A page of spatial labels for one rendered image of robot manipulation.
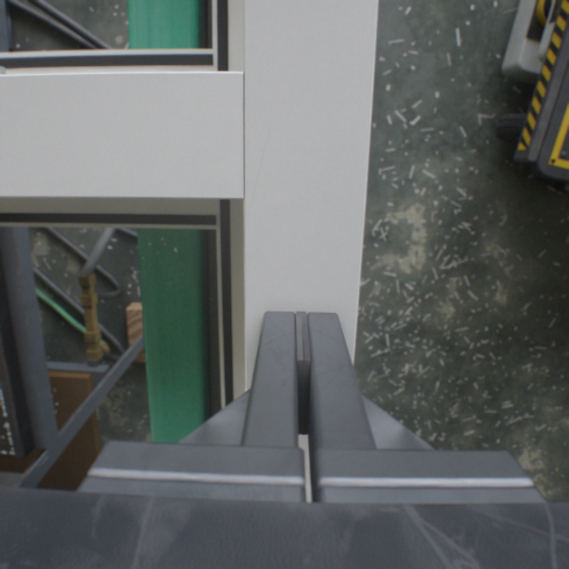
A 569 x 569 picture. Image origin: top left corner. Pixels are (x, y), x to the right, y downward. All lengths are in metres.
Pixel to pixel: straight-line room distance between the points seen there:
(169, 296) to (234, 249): 0.05
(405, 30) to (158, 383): 1.03
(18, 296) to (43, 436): 0.23
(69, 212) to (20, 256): 0.43
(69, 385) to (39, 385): 0.32
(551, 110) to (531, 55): 0.24
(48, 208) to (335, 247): 0.15
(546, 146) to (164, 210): 0.76
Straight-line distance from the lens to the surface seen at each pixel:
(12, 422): 0.74
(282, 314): 0.15
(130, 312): 1.19
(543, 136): 0.88
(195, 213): 0.21
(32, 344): 0.70
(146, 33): 0.24
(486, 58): 1.20
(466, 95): 1.17
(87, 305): 0.98
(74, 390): 1.04
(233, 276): 0.21
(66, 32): 1.23
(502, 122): 1.10
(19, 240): 0.66
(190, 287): 0.24
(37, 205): 0.24
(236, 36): 0.21
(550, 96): 0.89
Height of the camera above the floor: 1.08
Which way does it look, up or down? 73 degrees down
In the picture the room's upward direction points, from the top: 177 degrees counter-clockwise
